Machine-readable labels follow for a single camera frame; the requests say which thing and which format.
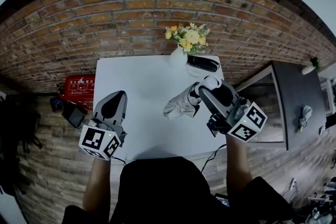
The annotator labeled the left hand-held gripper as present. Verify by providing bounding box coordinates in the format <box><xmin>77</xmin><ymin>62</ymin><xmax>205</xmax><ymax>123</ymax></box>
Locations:
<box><xmin>78</xmin><ymin>90</ymin><xmax>129</xmax><ymax>161</ymax></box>

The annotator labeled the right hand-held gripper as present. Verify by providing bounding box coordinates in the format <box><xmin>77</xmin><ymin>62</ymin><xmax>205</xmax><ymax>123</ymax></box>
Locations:
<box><xmin>198</xmin><ymin>80</ymin><xmax>268</xmax><ymax>143</ymax></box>

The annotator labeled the grey white umbrella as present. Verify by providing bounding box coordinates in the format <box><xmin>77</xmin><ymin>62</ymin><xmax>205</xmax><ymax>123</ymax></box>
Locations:
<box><xmin>163</xmin><ymin>75</ymin><xmax>222</xmax><ymax>120</ymax></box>

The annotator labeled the person's right forearm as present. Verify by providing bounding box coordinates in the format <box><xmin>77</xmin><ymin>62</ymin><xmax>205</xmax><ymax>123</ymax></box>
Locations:
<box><xmin>225</xmin><ymin>135</ymin><xmax>254</xmax><ymax>192</ymax></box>

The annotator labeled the person's left forearm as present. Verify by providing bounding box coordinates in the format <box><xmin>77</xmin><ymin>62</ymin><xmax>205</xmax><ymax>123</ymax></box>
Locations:
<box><xmin>82</xmin><ymin>157</ymin><xmax>112</xmax><ymax>215</ymax></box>

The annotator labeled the black screen box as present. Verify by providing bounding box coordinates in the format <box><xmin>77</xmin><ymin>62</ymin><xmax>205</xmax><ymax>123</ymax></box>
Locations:
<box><xmin>61</xmin><ymin>101</ymin><xmax>89</xmax><ymax>129</ymax></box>

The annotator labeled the small dark box blue sign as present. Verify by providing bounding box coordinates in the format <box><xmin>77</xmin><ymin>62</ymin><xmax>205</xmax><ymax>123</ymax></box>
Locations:
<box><xmin>49</xmin><ymin>97</ymin><xmax>65</xmax><ymax>113</ymax></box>

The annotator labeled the dark grey side table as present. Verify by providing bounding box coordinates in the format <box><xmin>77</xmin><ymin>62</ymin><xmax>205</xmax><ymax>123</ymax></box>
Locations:
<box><xmin>235</xmin><ymin>60</ymin><xmax>328</xmax><ymax>152</ymax></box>

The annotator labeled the red fire extinguisher box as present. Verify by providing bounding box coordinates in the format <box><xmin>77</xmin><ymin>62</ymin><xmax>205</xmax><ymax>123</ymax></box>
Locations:
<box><xmin>65</xmin><ymin>74</ymin><xmax>96</xmax><ymax>111</ymax></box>

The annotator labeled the red fire extinguisher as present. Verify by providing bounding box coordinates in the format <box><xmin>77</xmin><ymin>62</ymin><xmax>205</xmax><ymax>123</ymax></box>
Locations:
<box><xmin>56</xmin><ymin>85</ymin><xmax>69</xmax><ymax>102</ymax></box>

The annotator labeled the black case on table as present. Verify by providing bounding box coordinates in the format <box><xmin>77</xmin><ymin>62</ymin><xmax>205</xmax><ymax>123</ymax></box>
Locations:
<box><xmin>186</xmin><ymin>55</ymin><xmax>221</xmax><ymax>73</ymax></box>

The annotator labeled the white table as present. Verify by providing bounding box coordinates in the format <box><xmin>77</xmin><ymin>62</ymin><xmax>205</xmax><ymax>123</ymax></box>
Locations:
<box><xmin>93</xmin><ymin>54</ymin><xmax>229</xmax><ymax>163</ymax></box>

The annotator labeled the black tablet device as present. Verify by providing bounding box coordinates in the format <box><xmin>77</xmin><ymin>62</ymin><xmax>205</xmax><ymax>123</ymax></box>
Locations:
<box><xmin>214</xmin><ymin>193</ymin><xmax>230</xmax><ymax>208</ymax></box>

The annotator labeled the small white vase green plant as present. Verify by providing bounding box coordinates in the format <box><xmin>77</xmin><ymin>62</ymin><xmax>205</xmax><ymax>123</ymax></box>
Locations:
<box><xmin>301</xmin><ymin>57</ymin><xmax>321</xmax><ymax>76</ymax></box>

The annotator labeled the person's black clothing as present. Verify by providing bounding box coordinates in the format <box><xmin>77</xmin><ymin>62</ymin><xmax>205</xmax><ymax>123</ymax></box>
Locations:
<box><xmin>61</xmin><ymin>156</ymin><xmax>296</xmax><ymax>224</ymax></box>

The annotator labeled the black office chair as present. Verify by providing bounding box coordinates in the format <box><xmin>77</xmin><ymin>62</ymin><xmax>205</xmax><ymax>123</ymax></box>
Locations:
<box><xmin>0</xmin><ymin>91</ymin><xmax>44</xmax><ymax>196</ymax></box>

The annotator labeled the white cabinet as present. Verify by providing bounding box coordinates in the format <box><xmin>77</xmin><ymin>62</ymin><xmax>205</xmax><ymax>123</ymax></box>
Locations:
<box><xmin>319</xmin><ymin>70</ymin><xmax>336</xmax><ymax>116</ymax></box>

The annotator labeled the yellow flower bouquet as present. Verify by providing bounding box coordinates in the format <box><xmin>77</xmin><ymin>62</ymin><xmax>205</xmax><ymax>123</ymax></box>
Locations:
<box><xmin>164</xmin><ymin>23</ymin><xmax>211</xmax><ymax>56</ymax></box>

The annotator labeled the pile of grey equipment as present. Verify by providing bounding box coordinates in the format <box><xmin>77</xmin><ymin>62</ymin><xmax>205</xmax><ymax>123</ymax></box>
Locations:
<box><xmin>299</xmin><ymin>177</ymin><xmax>336</xmax><ymax>224</ymax></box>

